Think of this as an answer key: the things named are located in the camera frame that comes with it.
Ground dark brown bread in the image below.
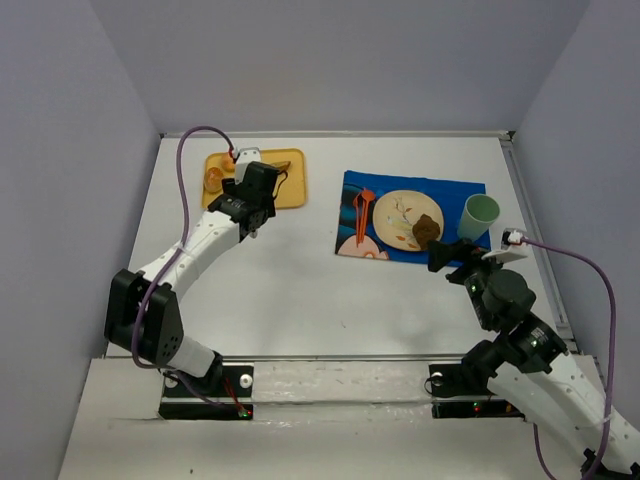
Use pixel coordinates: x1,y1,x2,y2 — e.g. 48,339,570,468
412,214,441,250

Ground metal tongs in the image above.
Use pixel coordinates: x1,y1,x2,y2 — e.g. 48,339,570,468
249,159,294,239

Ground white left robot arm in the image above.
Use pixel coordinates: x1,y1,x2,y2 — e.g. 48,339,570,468
104,161,280,382

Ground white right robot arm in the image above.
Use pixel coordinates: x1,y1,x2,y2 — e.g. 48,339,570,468
424,230,639,479

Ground round bun left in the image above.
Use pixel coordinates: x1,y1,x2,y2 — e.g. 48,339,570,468
203,167,224,194

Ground round bun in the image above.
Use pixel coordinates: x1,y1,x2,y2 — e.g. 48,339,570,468
203,167,224,194
220,153,235,173

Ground round bun top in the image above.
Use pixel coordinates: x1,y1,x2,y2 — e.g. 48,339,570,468
220,153,235,173

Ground half baguette slice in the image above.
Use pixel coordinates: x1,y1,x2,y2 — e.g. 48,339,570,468
271,161,291,172

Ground green cup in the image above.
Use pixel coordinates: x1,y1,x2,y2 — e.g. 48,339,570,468
457,194,501,241

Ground beige floral plate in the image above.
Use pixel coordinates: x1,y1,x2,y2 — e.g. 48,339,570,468
372,190,445,253

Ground blue patterned placemat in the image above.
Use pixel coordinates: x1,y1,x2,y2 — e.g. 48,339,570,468
335,170,486,265

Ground orange plastic spoon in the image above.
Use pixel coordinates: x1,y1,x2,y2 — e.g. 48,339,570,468
361,188,375,243

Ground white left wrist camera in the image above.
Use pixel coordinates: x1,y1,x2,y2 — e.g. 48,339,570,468
233,147,261,184

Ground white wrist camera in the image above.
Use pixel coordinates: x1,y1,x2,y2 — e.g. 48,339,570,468
482,228,528,264
233,147,261,184

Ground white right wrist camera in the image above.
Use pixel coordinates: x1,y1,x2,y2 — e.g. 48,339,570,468
482,228,528,264

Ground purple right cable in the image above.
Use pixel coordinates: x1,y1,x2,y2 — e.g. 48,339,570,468
514,234,617,480

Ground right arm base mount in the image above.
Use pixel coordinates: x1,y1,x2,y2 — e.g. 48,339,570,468
423,340,525,420

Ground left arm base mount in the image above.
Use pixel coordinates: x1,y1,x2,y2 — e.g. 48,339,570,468
158,361,254,422

